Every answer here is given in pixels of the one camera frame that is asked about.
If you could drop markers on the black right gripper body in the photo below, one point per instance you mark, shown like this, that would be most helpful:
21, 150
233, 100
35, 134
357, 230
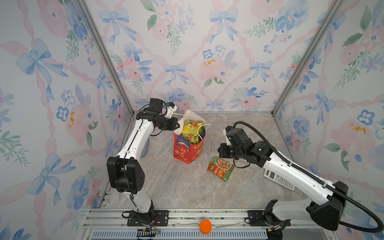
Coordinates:
228, 152

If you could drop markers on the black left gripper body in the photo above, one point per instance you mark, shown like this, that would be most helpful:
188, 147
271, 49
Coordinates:
167, 124

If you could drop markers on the yellow corn snack bag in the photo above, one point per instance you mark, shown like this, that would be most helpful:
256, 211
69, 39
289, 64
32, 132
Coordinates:
190, 131

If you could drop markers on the orange green noodle packet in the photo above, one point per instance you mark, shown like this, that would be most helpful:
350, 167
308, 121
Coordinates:
220, 168

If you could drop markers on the red paper gift bag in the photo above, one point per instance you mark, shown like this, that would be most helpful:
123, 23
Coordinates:
183, 150

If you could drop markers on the purple snack packet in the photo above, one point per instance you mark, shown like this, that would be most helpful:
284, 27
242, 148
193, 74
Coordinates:
201, 133

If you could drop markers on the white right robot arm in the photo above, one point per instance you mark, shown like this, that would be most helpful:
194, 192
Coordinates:
322, 206

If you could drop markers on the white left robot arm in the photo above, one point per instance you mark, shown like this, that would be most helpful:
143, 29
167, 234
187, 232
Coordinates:
124, 170

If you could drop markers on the white calculator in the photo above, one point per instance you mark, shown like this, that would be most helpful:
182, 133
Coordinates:
278, 180

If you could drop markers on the orange round button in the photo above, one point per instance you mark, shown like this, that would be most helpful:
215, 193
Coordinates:
205, 226

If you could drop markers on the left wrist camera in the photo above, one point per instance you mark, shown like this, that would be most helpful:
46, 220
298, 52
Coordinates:
171, 108

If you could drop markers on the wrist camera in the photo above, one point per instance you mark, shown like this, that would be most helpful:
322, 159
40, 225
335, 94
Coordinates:
228, 132
171, 108

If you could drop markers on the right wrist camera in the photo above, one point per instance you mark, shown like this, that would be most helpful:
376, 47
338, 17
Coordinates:
228, 132

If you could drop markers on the aluminium corner post left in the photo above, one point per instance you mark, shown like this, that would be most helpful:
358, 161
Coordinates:
90, 24

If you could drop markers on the aluminium corner post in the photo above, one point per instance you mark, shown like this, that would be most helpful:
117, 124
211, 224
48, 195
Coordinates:
320, 33
90, 24

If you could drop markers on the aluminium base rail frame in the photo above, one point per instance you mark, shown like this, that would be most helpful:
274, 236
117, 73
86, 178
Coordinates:
196, 224

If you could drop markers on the aluminium corner post right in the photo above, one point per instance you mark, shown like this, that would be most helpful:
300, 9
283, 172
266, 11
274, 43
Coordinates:
320, 33

